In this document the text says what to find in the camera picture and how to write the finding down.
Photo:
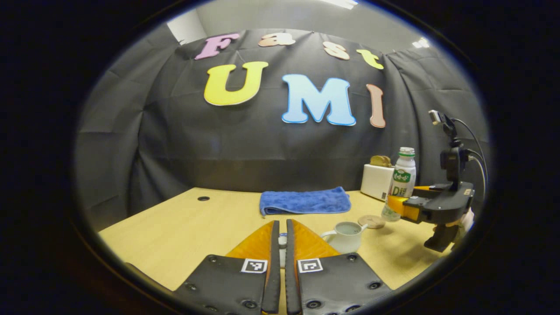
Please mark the white toaster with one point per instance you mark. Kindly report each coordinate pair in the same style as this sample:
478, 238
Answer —
375, 183

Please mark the black backdrop cloth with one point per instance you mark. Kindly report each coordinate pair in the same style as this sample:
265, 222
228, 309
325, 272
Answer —
218, 148

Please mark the white teacup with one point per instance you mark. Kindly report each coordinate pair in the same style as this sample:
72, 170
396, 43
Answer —
345, 240

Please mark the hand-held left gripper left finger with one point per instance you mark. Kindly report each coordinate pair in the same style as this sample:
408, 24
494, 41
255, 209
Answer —
274, 280

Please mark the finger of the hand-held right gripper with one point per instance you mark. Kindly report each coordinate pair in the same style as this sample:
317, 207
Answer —
400, 208
428, 189

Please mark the blue towel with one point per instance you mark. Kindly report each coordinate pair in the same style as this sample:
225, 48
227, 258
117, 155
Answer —
306, 201

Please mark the round cork coaster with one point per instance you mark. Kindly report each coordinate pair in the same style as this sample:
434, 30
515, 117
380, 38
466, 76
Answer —
372, 222

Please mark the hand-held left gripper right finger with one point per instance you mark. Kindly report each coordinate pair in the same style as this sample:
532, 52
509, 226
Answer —
290, 280

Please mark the white water bottle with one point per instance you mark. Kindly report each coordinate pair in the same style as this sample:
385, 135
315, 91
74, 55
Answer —
402, 179

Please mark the ceiling light panel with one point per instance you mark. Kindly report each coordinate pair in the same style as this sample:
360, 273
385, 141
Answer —
341, 3
420, 43

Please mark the brown toast slice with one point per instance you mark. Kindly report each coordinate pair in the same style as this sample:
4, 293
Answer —
377, 161
388, 162

